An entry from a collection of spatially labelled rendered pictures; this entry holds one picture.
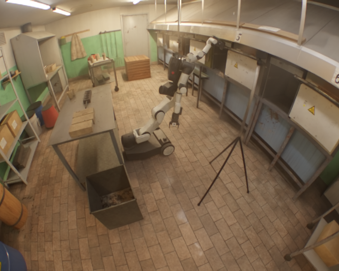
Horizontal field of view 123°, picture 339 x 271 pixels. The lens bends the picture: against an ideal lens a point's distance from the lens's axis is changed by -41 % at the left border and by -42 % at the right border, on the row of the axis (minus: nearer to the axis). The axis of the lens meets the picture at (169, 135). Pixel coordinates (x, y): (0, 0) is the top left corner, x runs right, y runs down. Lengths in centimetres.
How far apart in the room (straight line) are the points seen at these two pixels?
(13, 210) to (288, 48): 343
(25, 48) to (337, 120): 508
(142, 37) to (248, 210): 616
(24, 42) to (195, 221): 453
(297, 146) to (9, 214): 358
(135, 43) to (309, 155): 613
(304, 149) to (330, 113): 62
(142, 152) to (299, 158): 202
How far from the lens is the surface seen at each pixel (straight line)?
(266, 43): 180
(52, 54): 553
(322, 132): 174
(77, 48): 634
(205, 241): 173
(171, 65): 190
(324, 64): 150
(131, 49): 642
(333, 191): 266
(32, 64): 418
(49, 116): 368
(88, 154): 225
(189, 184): 198
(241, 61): 228
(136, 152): 210
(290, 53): 163
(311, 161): 210
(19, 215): 245
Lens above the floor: 167
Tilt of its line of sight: 40 degrees down
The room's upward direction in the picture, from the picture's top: 1 degrees counter-clockwise
